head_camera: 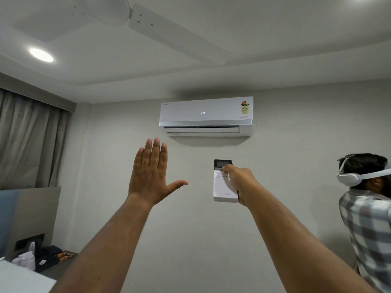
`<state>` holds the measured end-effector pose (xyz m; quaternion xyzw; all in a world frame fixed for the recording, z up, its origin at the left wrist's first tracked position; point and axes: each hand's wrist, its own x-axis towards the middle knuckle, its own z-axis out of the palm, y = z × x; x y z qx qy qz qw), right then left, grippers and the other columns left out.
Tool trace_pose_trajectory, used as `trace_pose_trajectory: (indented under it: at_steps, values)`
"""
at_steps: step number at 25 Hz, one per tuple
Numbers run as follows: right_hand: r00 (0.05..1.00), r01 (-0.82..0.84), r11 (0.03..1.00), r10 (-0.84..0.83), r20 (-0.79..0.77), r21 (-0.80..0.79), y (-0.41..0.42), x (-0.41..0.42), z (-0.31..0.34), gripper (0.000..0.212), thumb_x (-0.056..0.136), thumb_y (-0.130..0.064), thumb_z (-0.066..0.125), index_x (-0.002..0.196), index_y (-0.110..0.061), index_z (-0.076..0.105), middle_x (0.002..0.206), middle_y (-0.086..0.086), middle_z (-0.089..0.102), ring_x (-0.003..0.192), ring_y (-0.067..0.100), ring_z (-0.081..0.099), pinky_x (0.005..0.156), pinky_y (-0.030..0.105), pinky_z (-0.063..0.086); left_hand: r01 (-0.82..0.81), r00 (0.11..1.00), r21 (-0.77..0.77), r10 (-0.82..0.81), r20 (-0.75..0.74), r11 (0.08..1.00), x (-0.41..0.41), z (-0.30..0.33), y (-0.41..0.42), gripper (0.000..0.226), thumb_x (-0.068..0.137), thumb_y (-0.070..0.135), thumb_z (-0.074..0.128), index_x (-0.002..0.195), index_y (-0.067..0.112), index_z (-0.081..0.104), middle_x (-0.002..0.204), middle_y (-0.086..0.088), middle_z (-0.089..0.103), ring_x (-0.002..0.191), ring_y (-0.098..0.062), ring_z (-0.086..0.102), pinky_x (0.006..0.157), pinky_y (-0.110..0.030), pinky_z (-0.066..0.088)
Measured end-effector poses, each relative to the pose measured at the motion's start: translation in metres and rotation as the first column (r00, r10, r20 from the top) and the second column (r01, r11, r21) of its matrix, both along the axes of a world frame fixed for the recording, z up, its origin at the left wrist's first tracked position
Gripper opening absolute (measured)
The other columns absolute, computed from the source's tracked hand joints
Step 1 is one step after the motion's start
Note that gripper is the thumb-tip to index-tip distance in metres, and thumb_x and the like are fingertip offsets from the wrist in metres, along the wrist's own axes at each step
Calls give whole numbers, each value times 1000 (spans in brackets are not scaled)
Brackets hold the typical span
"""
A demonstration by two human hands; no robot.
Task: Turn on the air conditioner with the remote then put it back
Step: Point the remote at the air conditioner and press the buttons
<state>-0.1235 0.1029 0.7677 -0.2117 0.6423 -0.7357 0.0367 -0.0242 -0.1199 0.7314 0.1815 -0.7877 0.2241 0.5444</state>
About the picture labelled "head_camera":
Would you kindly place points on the curtain pelmet box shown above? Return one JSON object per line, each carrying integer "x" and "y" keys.
{"x": 33, "y": 93}

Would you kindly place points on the person's right forearm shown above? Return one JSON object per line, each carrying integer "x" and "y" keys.
{"x": 302, "y": 244}

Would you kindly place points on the dark folded bag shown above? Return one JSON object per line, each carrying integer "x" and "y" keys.
{"x": 47, "y": 257}

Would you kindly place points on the grey upholstered headboard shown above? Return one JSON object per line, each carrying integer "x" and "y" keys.
{"x": 27, "y": 216}

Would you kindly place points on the white head-mounted headset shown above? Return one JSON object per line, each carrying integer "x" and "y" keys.
{"x": 357, "y": 175}

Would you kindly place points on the brown printed packet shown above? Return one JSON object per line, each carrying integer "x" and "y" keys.
{"x": 65, "y": 255}

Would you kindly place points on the person's left little finger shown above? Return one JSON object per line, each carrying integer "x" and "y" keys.
{"x": 138, "y": 160}

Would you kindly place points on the person's right hand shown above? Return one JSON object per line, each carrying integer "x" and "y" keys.
{"x": 239, "y": 184}

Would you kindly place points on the round recessed ceiling light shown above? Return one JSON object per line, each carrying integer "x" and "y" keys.
{"x": 41, "y": 55}

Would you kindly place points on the person's left hand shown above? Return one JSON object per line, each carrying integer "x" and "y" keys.
{"x": 149, "y": 183}

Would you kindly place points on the person's left middle finger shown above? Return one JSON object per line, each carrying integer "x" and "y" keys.
{"x": 155, "y": 154}

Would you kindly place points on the white remote control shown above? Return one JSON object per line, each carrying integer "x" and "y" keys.
{"x": 221, "y": 187}

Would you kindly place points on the white wall air conditioner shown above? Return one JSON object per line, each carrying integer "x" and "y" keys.
{"x": 206, "y": 114}

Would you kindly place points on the grey curtain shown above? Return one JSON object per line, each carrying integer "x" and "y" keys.
{"x": 29, "y": 140}

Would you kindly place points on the black wall switch panel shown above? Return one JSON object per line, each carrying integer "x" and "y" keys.
{"x": 29, "y": 241}

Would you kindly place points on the person's right thumb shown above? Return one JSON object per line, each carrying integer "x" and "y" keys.
{"x": 227, "y": 169}

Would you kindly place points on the white bed sheet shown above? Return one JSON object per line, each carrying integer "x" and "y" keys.
{"x": 21, "y": 277}

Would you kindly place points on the white plastic bag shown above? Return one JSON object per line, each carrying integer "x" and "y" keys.
{"x": 26, "y": 259}

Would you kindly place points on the person's left forearm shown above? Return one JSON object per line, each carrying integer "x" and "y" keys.
{"x": 100, "y": 250}

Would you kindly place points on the white ceiling fan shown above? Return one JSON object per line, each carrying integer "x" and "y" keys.
{"x": 152, "y": 24}

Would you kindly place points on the person's left thumb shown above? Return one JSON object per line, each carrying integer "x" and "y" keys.
{"x": 177, "y": 184}

